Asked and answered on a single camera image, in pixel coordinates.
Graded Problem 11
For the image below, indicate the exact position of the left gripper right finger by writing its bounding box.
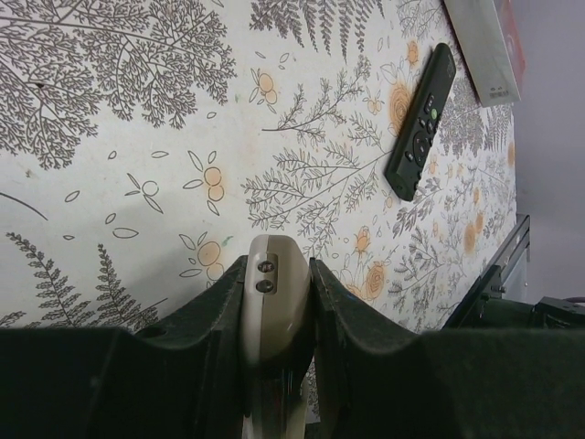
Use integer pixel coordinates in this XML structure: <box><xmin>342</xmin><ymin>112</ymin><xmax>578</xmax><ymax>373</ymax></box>
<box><xmin>310</xmin><ymin>260</ymin><xmax>584</xmax><ymax>438</ymax></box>

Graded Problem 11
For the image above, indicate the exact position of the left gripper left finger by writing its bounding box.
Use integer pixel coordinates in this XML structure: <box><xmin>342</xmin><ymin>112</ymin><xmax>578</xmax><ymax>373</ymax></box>
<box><xmin>1</xmin><ymin>257</ymin><xmax>246</xmax><ymax>438</ymax></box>

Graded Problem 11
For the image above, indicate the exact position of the white air conditioner remote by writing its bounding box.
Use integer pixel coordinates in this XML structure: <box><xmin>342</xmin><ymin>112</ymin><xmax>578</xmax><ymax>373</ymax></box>
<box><xmin>239</xmin><ymin>234</ymin><xmax>313</xmax><ymax>438</ymax></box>

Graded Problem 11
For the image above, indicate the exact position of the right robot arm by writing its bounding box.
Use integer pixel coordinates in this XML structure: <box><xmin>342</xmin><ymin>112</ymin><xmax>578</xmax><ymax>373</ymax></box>
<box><xmin>530</xmin><ymin>297</ymin><xmax>584</xmax><ymax>330</ymax></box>

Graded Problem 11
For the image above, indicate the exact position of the black TV remote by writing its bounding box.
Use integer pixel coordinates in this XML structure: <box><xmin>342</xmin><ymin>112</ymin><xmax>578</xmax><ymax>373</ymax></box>
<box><xmin>384</xmin><ymin>42</ymin><xmax>457</xmax><ymax>201</ymax></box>

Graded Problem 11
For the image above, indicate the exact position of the floral patterned table mat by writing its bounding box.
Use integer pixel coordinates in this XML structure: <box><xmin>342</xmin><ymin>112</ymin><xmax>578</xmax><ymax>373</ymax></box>
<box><xmin>1</xmin><ymin>1</ymin><xmax>516</xmax><ymax>332</ymax></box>

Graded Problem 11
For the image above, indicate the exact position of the red toothpaste box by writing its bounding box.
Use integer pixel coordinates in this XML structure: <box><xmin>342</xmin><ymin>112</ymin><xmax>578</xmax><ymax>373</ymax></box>
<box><xmin>444</xmin><ymin>0</ymin><xmax>526</xmax><ymax>108</ymax></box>

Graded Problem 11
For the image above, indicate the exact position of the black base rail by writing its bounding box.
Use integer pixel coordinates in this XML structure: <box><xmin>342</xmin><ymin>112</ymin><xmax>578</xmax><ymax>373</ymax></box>
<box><xmin>443</xmin><ymin>214</ymin><xmax>532</xmax><ymax>329</ymax></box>

